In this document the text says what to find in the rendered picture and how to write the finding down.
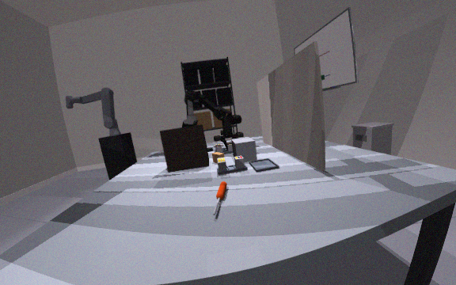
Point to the tan rectangular block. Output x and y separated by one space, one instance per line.
217 155

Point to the orange-handled screwdriver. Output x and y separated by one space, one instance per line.
220 194

